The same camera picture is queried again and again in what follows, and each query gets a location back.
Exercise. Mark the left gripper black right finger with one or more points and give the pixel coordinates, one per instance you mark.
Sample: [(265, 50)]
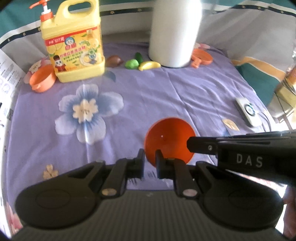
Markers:
[(176, 170)]

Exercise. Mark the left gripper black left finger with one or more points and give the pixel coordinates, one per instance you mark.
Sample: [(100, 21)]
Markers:
[(115, 184)]

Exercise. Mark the orange plastic bowl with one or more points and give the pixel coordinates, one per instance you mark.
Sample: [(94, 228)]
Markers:
[(169, 135)]

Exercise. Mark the person's right hand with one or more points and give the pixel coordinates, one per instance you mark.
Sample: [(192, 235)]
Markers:
[(289, 216)]

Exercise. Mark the white remote device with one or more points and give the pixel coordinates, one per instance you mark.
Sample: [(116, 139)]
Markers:
[(248, 112)]

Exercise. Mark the purple floral tablecloth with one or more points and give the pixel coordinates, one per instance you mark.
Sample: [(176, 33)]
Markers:
[(107, 117)]

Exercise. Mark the teal striped pillow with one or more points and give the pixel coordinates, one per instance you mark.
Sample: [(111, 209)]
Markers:
[(261, 76)]

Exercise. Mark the yellow toy banana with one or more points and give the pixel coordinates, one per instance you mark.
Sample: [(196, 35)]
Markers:
[(147, 65)]

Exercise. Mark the light green toy vegetable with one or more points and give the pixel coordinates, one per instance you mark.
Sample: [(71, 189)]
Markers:
[(132, 64)]

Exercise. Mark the orange toy frying pan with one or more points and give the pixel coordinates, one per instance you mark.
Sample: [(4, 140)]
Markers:
[(200, 57)]

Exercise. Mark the dark green toy cucumber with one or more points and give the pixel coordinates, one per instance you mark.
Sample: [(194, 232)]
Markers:
[(138, 57)]

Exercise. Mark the brown toy egg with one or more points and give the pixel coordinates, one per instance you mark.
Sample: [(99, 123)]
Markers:
[(113, 61)]

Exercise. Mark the small orange toy pot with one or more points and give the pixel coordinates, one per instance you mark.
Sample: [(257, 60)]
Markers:
[(43, 79)]

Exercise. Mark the white cylindrical container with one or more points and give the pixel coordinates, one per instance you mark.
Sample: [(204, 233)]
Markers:
[(174, 30)]

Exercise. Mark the white instruction sheet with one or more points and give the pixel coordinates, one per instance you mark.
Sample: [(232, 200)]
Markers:
[(11, 78)]

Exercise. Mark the yellow dish soap jug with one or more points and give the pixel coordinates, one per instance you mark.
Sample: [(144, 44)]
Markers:
[(73, 40)]

